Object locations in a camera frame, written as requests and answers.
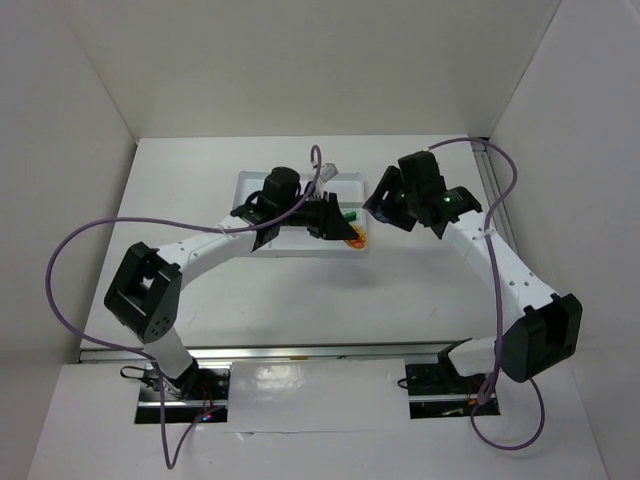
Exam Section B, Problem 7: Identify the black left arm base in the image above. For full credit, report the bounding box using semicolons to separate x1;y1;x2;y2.
119;363;231;425

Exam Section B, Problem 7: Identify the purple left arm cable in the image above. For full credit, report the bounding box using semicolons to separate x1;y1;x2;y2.
45;144;324;471

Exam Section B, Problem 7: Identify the aluminium table edge rail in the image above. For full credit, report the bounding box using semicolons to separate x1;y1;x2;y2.
78;340;501;365

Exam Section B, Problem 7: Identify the yellow butterfly lego piece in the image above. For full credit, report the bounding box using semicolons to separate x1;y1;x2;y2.
345;225;367;250

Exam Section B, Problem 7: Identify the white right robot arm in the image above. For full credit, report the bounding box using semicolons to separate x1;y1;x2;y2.
364;151;583;383

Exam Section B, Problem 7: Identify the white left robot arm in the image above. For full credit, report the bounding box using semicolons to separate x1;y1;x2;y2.
104;167;359;391

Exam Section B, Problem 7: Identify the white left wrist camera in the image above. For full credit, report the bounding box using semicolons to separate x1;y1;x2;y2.
312;163;339;198

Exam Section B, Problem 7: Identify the white divided plastic tray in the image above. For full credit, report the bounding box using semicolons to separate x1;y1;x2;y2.
252;172;369;258

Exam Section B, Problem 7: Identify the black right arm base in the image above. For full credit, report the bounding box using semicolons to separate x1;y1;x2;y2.
397;364;500;420

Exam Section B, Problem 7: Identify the aluminium right side rail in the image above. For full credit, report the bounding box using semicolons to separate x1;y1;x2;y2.
471;143;517;250

